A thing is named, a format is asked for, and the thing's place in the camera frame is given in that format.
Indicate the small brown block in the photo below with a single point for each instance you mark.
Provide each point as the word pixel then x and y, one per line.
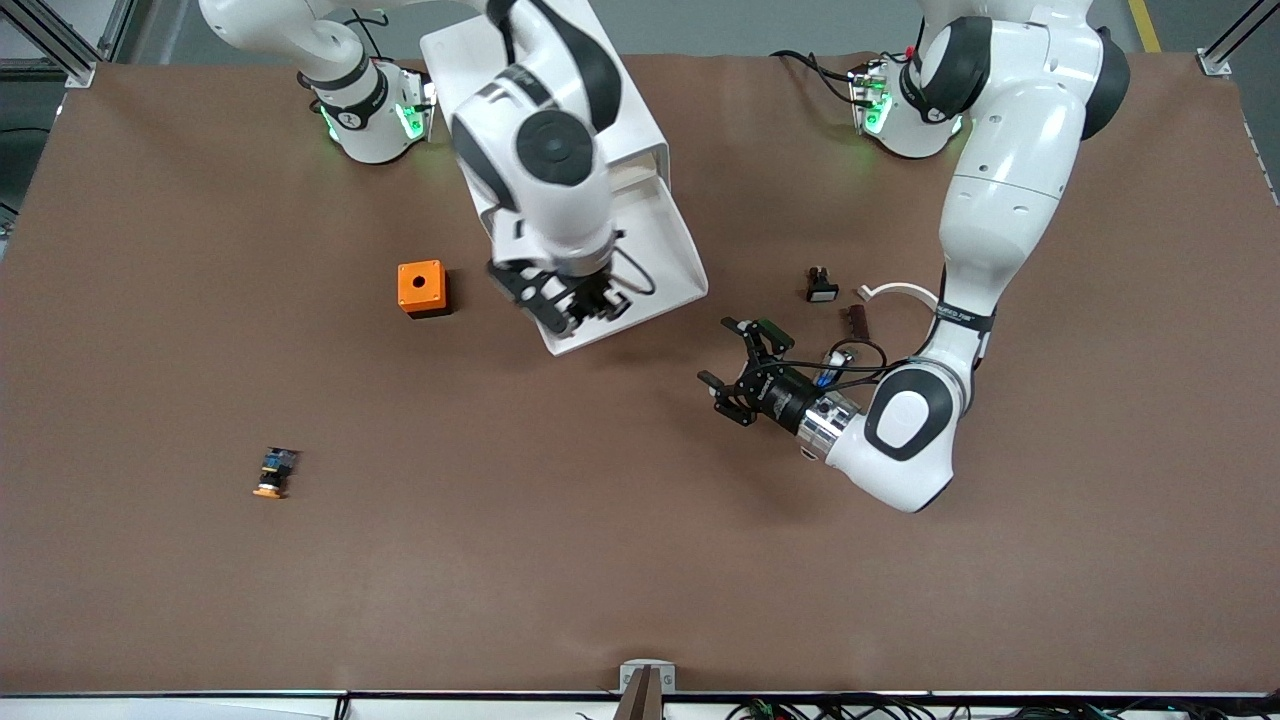
pixel 853 323

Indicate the orange box with hole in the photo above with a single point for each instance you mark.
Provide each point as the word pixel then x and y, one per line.
pixel 420 287

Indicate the aluminium frame profile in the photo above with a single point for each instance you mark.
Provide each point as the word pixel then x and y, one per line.
pixel 1215 62
pixel 75 55

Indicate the white table edge rail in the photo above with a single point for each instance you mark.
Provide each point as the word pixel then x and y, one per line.
pixel 200 708

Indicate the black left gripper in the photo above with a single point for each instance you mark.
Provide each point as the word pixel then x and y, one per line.
pixel 779 393

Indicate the black white-faced switch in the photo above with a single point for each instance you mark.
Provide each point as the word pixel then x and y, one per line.
pixel 821 287

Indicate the grey table edge bracket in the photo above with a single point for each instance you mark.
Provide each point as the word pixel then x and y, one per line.
pixel 647 672

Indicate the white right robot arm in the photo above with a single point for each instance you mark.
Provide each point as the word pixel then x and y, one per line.
pixel 550 150

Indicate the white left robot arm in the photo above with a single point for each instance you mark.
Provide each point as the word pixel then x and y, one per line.
pixel 1010 150

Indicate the brown tapered post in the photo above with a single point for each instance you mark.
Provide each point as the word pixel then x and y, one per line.
pixel 642 705

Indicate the white curved bracket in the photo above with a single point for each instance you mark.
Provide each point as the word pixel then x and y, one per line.
pixel 900 289

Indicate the orange cap push button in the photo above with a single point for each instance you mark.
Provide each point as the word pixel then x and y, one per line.
pixel 272 472

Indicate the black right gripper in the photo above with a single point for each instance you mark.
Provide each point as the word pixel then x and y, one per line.
pixel 592 295

